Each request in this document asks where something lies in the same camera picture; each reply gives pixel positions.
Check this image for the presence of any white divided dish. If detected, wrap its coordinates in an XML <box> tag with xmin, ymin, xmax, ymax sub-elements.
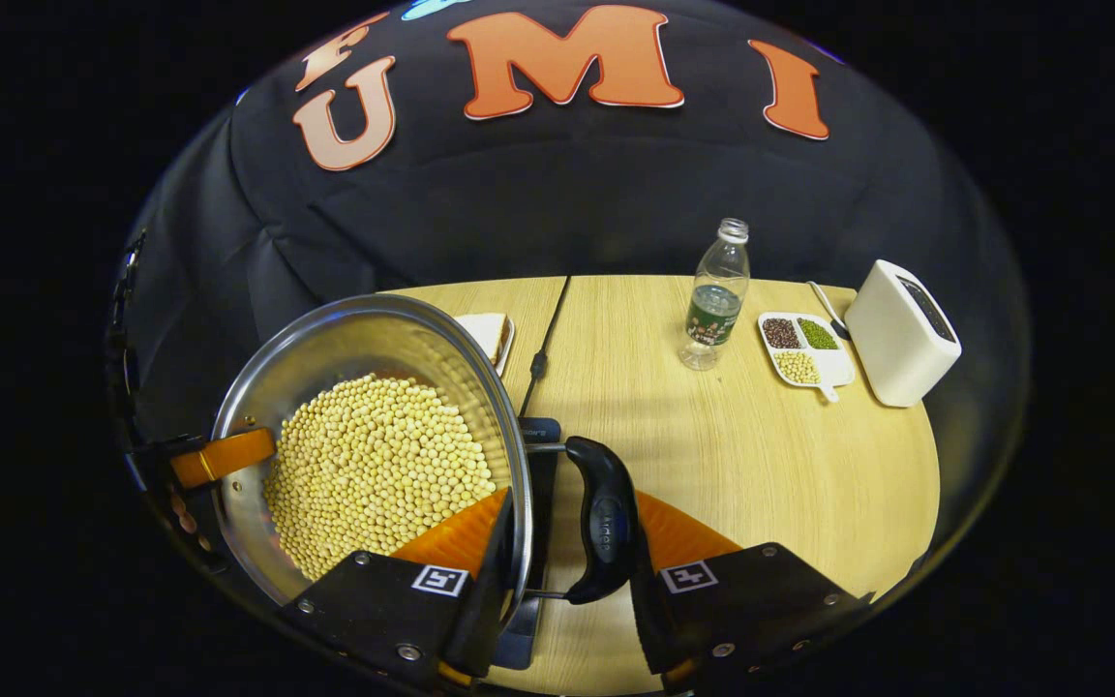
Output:
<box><xmin>757</xmin><ymin>311</ymin><xmax>857</xmax><ymax>404</ymax></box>

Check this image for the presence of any steel pot with black handle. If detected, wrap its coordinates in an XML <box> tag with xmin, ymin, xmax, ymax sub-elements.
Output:
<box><xmin>211</xmin><ymin>293</ymin><xmax>641</xmax><ymax>613</ymax></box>

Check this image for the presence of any heap of yellow soybeans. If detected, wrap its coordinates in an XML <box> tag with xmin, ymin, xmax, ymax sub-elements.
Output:
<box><xmin>262</xmin><ymin>373</ymin><xmax>498</xmax><ymax>582</ymax></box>

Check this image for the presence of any clear plastic water bottle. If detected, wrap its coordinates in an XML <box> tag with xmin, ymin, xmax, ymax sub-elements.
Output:
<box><xmin>678</xmin><ymin>218</ymin><xmax>752</xmax><ymax>372</ymax></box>

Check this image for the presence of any small soybean portion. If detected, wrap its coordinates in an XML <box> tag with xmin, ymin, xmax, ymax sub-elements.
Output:
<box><xmin>774</xmin><ymin>350</ymin><xmax>822</xmax><ymax>385</ymax></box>

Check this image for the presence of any black power cable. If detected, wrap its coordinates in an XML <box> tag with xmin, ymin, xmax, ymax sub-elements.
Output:
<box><xmin>517</xmin><ymin>276</ymin><xmax>573</xmax><ymax>419</ymax></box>

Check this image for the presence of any white toaster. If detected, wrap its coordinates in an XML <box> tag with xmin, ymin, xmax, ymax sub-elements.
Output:
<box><xmin>844</xmin><ymin>258</ymin><xmax>963</xmax><ymax>409</ymax></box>

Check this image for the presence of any black backdrop cloth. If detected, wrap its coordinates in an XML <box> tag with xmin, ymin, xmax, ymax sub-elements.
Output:
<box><xmin>112</xmin><ymin>0</ymin><xmax>1033</xmax><ymax>504</ymax></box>

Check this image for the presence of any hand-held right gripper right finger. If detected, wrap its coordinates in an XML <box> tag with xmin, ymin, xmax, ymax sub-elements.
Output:
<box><xmin>630</xmin><ymin>489</ymin><xmax>876</xmax><ymax>690</ymax></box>

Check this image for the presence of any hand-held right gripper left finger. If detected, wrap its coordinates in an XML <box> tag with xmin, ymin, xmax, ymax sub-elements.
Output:
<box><xmin>279</xmin><ymin>487</ymin><xmax>517</xmax><ymax>690</ymax></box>

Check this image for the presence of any sandwich on small plate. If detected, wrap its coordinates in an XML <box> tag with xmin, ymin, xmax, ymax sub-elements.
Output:
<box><xmin>451</xmin><ymin>312</ymin><xmax>517</xmax><ymax>379</ymax></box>

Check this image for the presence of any silver spoon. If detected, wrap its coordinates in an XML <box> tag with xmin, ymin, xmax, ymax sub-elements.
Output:
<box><xmin>806</xmin><ymin>281</ymin><xmax>851</xmax><ymax>342</ymax></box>

